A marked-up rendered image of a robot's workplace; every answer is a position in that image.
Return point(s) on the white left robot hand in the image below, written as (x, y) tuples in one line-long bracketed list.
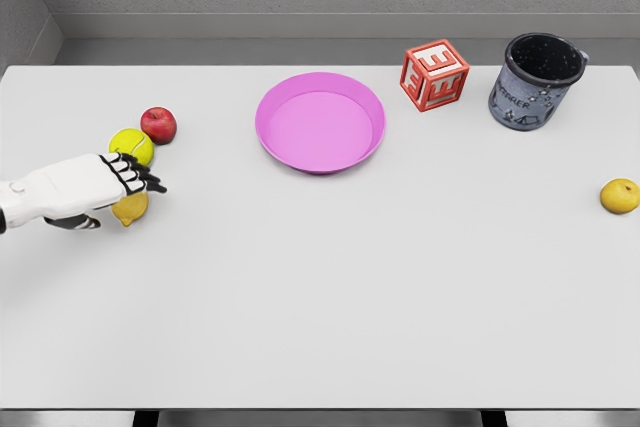
[(82, 182)]

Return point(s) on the yellow lemon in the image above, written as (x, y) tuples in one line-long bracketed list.
[(131, 209)]

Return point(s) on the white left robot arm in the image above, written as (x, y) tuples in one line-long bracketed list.
[(12, 199)]

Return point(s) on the pink plate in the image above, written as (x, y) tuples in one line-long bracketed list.
[(320, 124)]

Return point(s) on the yellow-green tennis ball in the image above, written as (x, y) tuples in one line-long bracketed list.
[(131, 143)]

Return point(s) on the red apple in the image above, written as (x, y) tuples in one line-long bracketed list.
[(158, 124)]

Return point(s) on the red letter block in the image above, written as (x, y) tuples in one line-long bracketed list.
[(434, 76)]

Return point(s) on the dark speckled enamel mug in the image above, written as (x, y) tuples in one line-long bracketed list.
[(537, 84)]

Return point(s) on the yellow round fruit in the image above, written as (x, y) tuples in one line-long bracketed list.
[(620, 195)]

